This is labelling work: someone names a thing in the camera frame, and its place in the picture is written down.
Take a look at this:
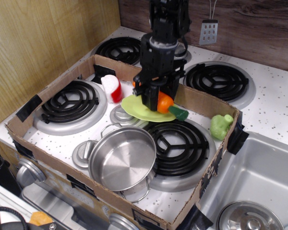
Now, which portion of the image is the front left stove burner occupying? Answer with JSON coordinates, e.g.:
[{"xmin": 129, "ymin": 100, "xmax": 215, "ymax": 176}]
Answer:
[{"xmin": 34, "ymin": 80, "xmax": 108, "ymax": 136}]

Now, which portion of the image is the black cable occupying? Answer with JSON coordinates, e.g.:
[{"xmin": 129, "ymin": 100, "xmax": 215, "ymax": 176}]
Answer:
[{"xmin": 0, "ymin": 206, "xmax": 27, "ymax": 230}]

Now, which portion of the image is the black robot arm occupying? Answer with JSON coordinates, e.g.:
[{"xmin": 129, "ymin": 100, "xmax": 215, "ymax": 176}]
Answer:
[{"xmin": 133, "ymin": 0, "xmax": 191, "ymax": 111}]

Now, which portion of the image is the stainless steel pot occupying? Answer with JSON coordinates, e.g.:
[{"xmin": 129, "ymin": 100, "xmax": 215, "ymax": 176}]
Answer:
[{"xmin": 88, "ymin": 123, "xmax": 156, "ymax": 203}]

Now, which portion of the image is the brown cardboard fence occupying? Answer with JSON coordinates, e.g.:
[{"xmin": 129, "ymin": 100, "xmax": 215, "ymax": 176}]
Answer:
[{"xmin": 6, "ymin": 55, "xmax": 242, "ymax": 230}]

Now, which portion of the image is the light green plastic plate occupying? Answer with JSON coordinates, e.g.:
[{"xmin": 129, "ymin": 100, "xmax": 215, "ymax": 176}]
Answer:
[{"xmin": 121, "ymin": 95, "xmax": 176, "ymax": 123}]

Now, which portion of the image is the orange toy carrot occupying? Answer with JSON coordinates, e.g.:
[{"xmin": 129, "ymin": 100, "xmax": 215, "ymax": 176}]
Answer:
[{"xmin": 132, "ymin": 81, "xmax": 190, "ymax": 121}]

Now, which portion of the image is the front right stove burner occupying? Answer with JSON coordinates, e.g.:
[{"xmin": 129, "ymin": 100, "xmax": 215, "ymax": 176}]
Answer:
[{"xmin": 144, "ymin": 119, "xmax": 216, "ymax": 192}]

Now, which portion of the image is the silver oven knob left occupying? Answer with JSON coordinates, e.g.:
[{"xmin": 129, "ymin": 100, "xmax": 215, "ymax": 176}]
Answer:
[{"xmin": 16, "ymin": 158, "xmax": 46, "ymax": 188}]

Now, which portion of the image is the orange object bottom left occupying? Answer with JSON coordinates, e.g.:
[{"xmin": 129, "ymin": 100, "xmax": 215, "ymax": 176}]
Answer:
[{"xmin": 29, "ymin": 211, "xmax": 53, "ymax": 226}]

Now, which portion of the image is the stainless steel sink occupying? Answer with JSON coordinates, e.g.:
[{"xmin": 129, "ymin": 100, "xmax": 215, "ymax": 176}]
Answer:
[{"xmin": 200, "ymin": 132, "xmax": 288, "ymax": 230}]

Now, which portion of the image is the silver oven knob right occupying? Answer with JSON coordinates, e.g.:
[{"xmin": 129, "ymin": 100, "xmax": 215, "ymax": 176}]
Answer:
[{"xmin": 108, "ymin": 213, "xmax": 133, "ymax": 230}]

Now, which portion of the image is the silver oven knob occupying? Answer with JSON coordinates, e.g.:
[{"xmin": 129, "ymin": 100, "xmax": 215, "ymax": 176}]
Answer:
[
  {"xmin": 108, "ymin": 213, "xmax": 133, "ymax": 230},
  {"xmin": 16, "ymin": 158, "xmax": 46, "ymax": 188}
]

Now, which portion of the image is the silver stove knob back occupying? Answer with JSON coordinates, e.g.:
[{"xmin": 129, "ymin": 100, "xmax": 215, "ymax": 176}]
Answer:
[{"xmin": 174, "ymin": 45, "xmax": 192, "ymax": 62}]

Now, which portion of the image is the green toy broccoli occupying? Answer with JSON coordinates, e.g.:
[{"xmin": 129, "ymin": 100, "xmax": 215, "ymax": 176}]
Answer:
[{"xmin": 210, "ymin": 115, "xmax": 234, "ymax": 140}]

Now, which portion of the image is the silver stove knob centre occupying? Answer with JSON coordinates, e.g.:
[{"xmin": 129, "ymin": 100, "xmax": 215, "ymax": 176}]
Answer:
[{"xmin": 109, "ymin": 105, "xmax": 148, "ymax": 127}]

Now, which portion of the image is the hanging metal spatula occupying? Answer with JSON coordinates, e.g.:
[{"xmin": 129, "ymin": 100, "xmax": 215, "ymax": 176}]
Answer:
[{"xmin": 199, "ymin": 0, "xmax": 218, "ymax": 46}]

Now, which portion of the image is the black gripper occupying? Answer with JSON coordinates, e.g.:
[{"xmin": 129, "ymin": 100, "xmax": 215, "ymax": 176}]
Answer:
[{"xmin": 133, "ymin": 33, "xmax": 187, "ymax": 112}]

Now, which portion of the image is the red white toy sushi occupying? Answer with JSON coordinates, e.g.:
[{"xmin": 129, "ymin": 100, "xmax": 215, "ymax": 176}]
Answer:
[{"xmin": 101, "ymin": 74, "xmax": 123, "ymax": 104}]

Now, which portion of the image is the silver stove knob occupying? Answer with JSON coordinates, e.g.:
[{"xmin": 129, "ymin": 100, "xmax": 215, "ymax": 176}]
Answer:
[
  {"xmin": 174, "ymin": 45, "xmax": 192, "ymax": 62},
  {"xmin": 72, "ymin": 140, "xmax": 97, "ymax": 170},
  {"xmin": 109, "ymin": 105, "xmax": 148, "ymax": 127}
]

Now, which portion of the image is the back left stove burner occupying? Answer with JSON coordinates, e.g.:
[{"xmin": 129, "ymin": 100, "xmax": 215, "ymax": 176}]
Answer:
[{"xmin": 90, "ymin": 36, "xmax": 141, "ymax": 67}]

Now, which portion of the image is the stove burner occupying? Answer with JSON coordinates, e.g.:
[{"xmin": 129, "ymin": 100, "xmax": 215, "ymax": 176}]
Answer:
[
  {"xmin": 144, "ymin": 119, "xmax": 216, "ymax": 192},
  {"xmin": 180, "ymin": 61, "xmax": 256, "ymax": 110},
  {"xmin": 34, "ymin": 80, "xmax": 108, "ymax": 136},
  {"xmin": 90, "ymin": 36, "xmax": 141, "ymax": 67}
]

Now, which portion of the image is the silver stove knob front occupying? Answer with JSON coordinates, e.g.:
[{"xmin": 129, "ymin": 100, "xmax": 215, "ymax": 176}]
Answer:
[{"xmin": 72, "ymin": 140, "xmax": 97, "ymax": 170}]

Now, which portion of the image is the back right stove burner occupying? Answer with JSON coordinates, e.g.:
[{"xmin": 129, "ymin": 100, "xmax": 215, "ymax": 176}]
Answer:
[{"xmin": 180, "ymin": 61, "xmax": 256, "ymax": 110}]

